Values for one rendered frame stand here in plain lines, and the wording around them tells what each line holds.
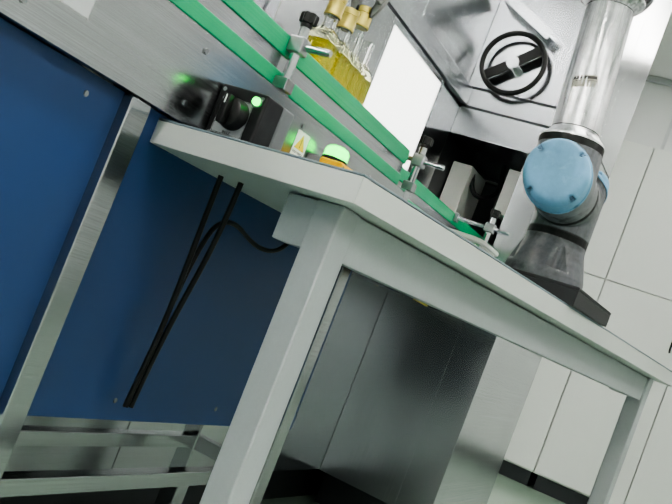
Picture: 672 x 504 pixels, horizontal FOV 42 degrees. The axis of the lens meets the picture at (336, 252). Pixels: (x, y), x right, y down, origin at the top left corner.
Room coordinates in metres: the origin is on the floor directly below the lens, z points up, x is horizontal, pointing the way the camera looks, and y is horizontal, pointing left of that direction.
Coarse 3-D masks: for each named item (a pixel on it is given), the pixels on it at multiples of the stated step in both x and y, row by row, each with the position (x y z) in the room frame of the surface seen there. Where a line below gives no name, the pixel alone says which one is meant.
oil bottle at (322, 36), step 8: (312, 32) 1.67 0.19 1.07; (320, 32) 1.66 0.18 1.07; (328, 32) 1.66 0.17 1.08; (312, 40) 1.66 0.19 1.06; (320, 40) 1.66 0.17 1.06; (328, 40) 1.65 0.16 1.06; (336, 40) 1.68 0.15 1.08; (328, 48) 1.66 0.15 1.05; (336, 48) 1.69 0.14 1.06; (312, 56) 1.66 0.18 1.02; (320, 56) 1.65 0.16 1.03; (320, 64) 1.66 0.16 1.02; (328, 64) 1.68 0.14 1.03; (328, 72) 1.69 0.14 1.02
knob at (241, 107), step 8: (224, 96) 1.17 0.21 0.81; (232, 96) 1.17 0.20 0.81; (224, 104) 1.17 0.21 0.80; (232, 104) 1.18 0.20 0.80; (240, 104) 1.17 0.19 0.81; (216, 112) 1.18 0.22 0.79; (224, 112) 1.17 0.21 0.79; (232, 112) 1.17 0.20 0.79; (240, 112) 1.17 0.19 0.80; (248, 112) 1.19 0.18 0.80; (216, 120) 1.17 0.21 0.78; (224, 120) 1.17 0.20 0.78; (232, 120) 1.17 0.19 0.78; (240, 120) 1.18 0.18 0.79; (232, 128) 1.19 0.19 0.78
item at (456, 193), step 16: (448, 176) 2.88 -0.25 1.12; (464, 176) 2.86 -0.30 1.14; (480, 176) 2.95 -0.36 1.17; (512, 176) 2.77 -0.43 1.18; (448, 192) 2.87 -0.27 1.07; (464, 192) 2.87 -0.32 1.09; (480, 192) 3.00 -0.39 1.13; (512, 192) 2.76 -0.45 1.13; (464, 208) 2.92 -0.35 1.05; (496, 208) 2.78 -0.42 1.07
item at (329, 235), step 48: (288, 240) 1.05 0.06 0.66; (336, 240) 1.02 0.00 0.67; (384, 240) 1.11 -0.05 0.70; (288, 288) 1.03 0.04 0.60; (432, 288) 1.24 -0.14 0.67; (480, 288) 1.35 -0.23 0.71; (288, 336) 1.02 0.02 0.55; (528, 336) 1.55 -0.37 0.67; (288, 384) 1.03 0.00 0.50; (624, 384) 2.07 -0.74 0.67; (240, 432) 1.02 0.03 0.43; (624, 432) 2.21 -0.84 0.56; (240, 480) 1.02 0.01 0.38
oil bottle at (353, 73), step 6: (354, 54) 1.77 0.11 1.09; (354, 60) 1.76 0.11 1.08; (354, 66) 1.77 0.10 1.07; (360, 66) 1.79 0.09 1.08; (348, 72) 1.76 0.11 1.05; (354, 72) 1.78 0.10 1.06; (360, 72) 1.80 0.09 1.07; (348, 78) 1.77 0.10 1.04; (354, 78) 1.79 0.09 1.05; (342, 84) 1.76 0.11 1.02; (348, 84) 1.77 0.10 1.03; (354, 84) 1.79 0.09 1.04; (348, 90) 1.78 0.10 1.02
